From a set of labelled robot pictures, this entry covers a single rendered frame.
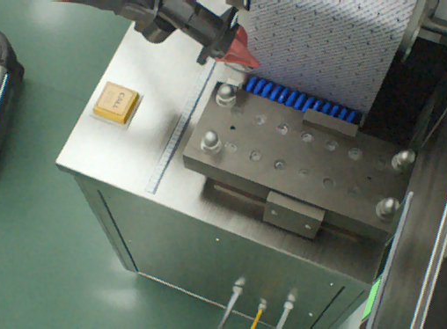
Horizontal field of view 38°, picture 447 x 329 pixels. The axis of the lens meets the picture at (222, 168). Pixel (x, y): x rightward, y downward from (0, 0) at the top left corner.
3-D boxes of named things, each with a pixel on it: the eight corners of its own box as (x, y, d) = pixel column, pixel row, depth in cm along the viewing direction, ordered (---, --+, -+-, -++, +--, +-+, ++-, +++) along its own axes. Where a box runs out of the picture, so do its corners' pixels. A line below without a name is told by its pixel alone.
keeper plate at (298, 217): (266, 210, 122) (270, 190, 112) (317, 230, 120) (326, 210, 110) (261, 222, 121) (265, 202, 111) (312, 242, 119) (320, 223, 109)
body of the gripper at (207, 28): (203, 68, 115) (168, 45, 112) (225, 24, 118) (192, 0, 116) (220, 56, 109) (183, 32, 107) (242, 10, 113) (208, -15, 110)
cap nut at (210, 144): (205, 133, 115) (204, 121, 111) (224, 140, 114) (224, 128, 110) (197, 150, 113) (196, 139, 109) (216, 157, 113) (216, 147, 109)
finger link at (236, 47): (245, 82, 118) (202, 53, 115) (259, 51, 121) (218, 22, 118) (264, 70, 112) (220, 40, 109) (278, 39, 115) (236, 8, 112)
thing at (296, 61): (245, 73, 121) (250, 13, 104) (367, 116, 118) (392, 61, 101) (245, 76, 121) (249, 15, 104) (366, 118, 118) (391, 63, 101)
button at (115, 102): (108, 85, 133) (106, 79, 131) (140, 97, 132) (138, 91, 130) (93, 113, 131) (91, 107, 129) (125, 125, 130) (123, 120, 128)
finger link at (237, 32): (240, 91, 118) (198, 62, 115) (254, 59, 120) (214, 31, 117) (260, 79, 112) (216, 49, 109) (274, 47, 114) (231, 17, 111)
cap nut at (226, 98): (220, 87, 118) (220, 75, 114) (238, 94, 118) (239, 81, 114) (212, 104, 117) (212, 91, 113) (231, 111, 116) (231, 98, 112)
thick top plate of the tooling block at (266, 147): (216, 96, 124) (216, 80, 119) (419, 169, 119) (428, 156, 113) (183, 167, 119) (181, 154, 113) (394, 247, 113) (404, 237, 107)
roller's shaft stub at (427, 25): (421, 14, 101) (429, -4, 97) (465, 29, 100) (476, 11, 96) (414, 36, 99) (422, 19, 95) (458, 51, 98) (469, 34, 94)
